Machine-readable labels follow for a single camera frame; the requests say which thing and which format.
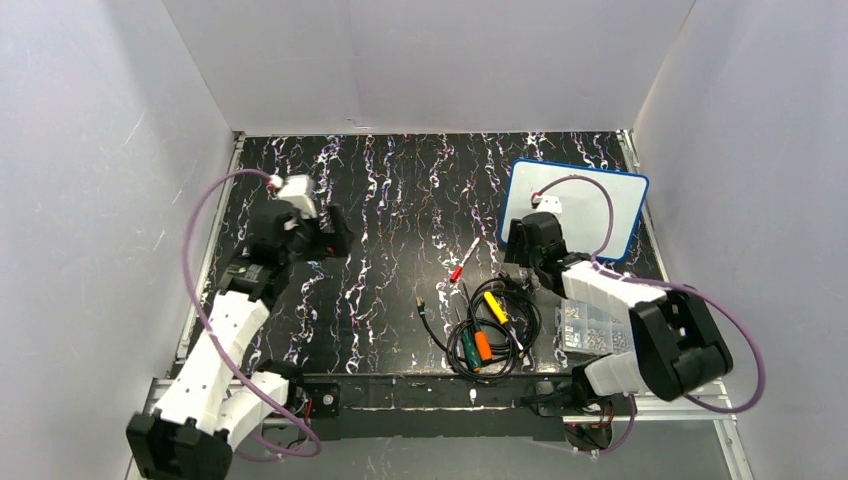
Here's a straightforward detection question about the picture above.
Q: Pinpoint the red capped whiteboard marker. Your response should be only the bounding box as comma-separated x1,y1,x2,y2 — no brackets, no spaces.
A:
449,236,482,284

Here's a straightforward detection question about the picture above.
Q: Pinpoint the blue framed whiteboard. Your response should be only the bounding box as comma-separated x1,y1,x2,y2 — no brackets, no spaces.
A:
497,158,650,261

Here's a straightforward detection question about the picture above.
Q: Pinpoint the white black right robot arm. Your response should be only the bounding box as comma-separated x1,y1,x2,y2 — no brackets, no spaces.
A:
505,212,734,403

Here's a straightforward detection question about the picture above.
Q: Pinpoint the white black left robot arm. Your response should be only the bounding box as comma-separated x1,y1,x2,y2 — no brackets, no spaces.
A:
126,200,354,479

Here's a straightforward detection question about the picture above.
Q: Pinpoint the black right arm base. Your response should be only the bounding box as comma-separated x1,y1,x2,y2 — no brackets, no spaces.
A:
515,381,638,457

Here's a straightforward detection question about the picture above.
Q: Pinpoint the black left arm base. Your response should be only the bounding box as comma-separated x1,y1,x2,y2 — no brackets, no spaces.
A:
261,379,341,451

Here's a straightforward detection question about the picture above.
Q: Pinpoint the clear plastic screw box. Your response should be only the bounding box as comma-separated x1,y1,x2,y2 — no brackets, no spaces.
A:
557,300,634,356

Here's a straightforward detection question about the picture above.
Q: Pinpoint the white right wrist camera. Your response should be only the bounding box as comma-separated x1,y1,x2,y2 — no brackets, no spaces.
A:
531,192,563,216

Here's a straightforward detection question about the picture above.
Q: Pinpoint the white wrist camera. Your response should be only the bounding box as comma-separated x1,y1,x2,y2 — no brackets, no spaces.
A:
531,192,563,216
273,175,318,219

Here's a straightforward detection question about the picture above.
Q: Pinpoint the yellow handled screwdriver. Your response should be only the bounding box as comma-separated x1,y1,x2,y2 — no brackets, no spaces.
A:
483,291,524,354

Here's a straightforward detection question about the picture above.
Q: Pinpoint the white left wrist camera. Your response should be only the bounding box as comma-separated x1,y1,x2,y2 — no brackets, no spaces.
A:
273,175,318,219

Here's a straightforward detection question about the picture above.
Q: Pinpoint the coiled black cable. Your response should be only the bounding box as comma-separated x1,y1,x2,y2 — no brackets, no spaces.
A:
415,272,543,384

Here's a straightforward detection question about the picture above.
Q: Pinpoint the orange handled screwdriver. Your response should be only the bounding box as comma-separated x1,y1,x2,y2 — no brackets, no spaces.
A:
461,281,493,364

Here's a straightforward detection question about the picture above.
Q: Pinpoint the green handled screwdriver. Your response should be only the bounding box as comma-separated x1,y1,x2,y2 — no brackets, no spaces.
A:
459,320,483,373

